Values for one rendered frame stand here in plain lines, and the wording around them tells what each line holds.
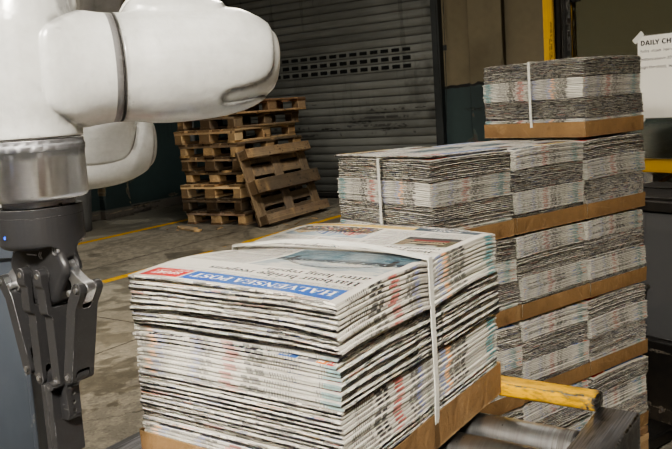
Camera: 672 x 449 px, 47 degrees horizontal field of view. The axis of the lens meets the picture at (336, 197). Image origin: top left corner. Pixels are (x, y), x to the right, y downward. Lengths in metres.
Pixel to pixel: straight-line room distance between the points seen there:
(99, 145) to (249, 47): 0.75
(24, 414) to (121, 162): 0.48
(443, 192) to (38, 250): 1.27
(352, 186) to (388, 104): 7.37
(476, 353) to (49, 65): 0.62
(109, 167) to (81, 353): 0.80
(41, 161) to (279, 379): 0.31
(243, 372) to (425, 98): 8.40
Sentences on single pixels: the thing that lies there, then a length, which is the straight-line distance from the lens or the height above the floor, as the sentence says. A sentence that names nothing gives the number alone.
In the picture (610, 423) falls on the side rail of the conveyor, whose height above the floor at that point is 0.80.
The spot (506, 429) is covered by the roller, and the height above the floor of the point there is 0.79.
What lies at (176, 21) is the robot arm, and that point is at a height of 1.29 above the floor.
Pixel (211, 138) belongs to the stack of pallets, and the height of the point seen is 0.92.
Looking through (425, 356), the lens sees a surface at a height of 0.92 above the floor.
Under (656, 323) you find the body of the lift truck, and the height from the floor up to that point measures 0.34.
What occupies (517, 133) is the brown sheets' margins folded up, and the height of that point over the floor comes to 1.08.
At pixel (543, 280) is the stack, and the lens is 2.17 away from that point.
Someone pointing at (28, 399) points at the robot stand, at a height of 0.72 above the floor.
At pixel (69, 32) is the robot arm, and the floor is 1.28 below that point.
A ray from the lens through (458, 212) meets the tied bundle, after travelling 1.91.
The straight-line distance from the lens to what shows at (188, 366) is 0.87.
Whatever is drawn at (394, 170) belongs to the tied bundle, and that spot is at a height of 1.03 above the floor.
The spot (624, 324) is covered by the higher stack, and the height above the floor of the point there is 0.49.
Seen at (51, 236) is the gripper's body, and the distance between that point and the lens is 0.72.
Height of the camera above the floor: 1.21
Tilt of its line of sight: 7 degrees down
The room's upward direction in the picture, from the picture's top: 4 degrees counter-clockwise
